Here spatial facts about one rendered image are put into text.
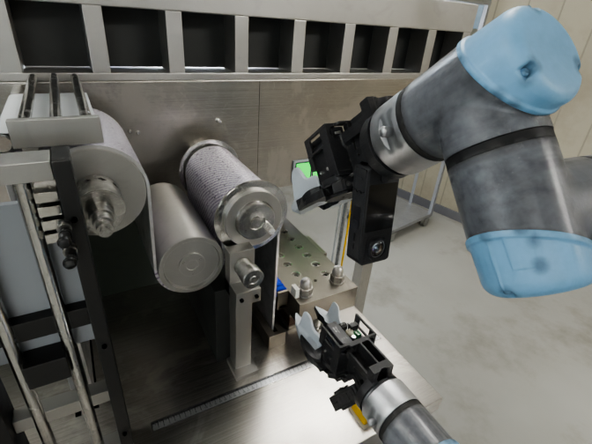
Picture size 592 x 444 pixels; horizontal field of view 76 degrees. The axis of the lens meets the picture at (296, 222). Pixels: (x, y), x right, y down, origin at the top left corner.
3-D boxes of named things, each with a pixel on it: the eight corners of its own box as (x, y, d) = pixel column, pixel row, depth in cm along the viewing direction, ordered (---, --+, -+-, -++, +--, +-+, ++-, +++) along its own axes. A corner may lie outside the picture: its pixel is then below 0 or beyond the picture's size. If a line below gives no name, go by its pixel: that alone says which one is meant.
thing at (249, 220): (248, 198, 67) (281, 209, 72) (244, 194, 69) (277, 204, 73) (231, 234, 69) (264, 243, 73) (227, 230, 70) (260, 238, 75)
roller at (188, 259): (161, 299, 70) (155, 244, 64) (137, 233, 89) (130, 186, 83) (225, 283, 75) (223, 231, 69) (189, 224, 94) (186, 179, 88)
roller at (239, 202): (225, 252, 71) (224, 196, 66) (188, 196, 91) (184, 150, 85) (281, 239, 76) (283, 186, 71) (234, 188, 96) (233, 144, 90)
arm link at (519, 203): (658, 264, 27) (608, 120, 28) (560, 302, 22) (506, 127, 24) (549, 274, 34) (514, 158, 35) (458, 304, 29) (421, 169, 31)
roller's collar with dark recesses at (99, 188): (78, 236, 52) (69, 194, 49) (77, 217, 57) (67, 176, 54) (129, 227, 55) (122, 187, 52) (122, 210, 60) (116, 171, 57)
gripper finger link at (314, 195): (314, 196, 52) (357, 174, 45) (317, 208, 52) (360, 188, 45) (286, 199, 49) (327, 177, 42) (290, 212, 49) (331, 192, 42)
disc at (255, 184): (216, 258, 72) (212, 187, 65) (215, 257, 72) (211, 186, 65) (285, 241, 79) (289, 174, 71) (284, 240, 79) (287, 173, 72)
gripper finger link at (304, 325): (299, 293, 70) (333, 324, 63) (296, 318, 72) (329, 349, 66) (284, 299, 68) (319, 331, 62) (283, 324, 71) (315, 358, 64)
